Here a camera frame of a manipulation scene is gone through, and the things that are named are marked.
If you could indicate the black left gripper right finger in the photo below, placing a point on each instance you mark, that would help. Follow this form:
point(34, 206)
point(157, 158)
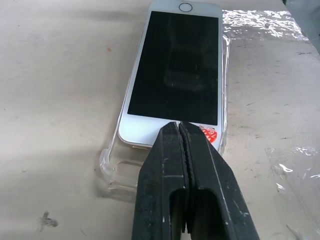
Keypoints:
point(215, 190)

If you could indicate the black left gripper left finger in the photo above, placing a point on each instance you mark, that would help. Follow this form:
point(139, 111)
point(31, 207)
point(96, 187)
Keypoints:
point(160, 175)

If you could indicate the clear plastic phone case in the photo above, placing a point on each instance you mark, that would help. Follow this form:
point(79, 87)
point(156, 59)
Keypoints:
point(120, 172)

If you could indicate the white and gold smartphone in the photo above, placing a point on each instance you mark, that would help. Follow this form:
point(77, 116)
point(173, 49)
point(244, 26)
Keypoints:
point(175, 70)

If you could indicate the clear tape patch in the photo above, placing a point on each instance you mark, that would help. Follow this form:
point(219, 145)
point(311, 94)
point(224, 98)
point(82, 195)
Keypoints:
point(297, 180)
point(262, 25)

